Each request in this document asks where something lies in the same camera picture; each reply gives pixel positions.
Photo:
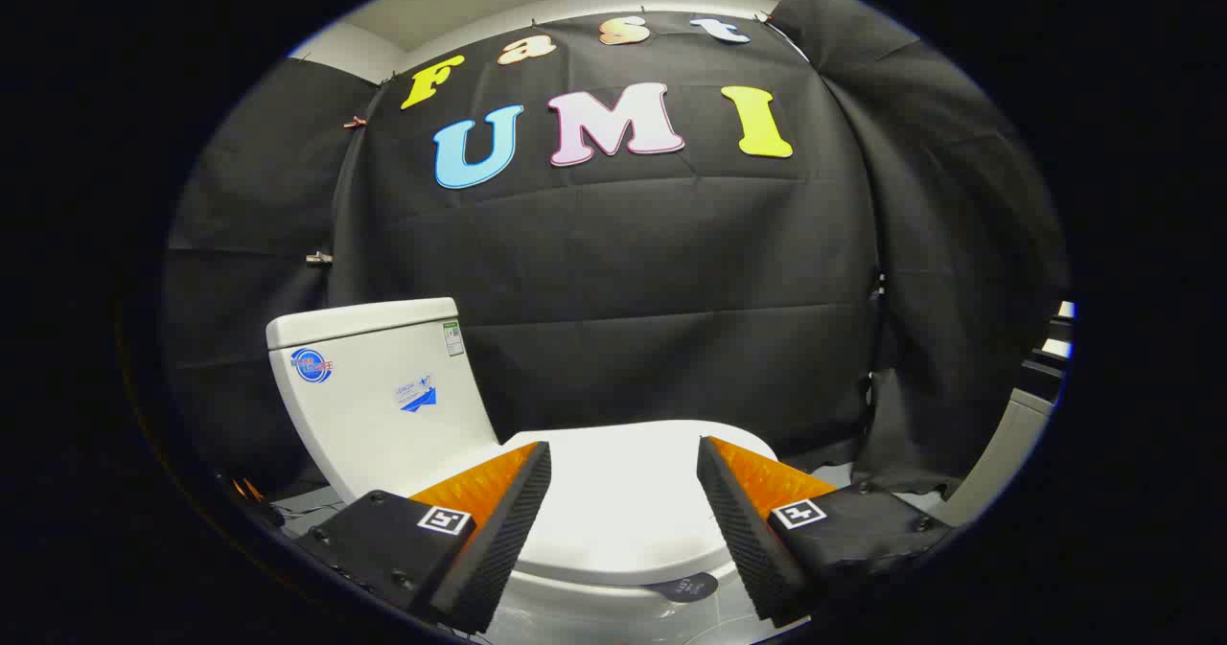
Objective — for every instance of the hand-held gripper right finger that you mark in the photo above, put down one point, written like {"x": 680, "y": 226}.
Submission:
{"x": 743, "y": 540}

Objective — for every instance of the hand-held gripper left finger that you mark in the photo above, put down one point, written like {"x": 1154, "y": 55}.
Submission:
{"x": 498, "y": 549}

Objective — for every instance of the black round lid tab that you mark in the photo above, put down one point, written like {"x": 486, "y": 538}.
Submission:
{"x": 685, "y": 587}

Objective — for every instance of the white toilet lid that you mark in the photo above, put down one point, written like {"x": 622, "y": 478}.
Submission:
{"x": 623, "y": 511}

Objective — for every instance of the white ceramic toilet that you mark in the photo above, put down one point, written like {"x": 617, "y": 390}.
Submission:
{"x": 383, "y": 434}

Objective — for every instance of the white toilet tank cover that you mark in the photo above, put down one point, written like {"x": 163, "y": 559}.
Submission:
{"x": 359, "y": 322}

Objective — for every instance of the grey panel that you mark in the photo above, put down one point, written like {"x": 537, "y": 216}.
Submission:
{"x": 997, "y": 453}

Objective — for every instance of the black backdrop cloth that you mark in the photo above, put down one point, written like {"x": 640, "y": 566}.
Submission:
{"x": 623, "y": 290}

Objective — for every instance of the black white striped object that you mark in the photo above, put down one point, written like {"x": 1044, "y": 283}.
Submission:
{"x": 1054, "y": 338}

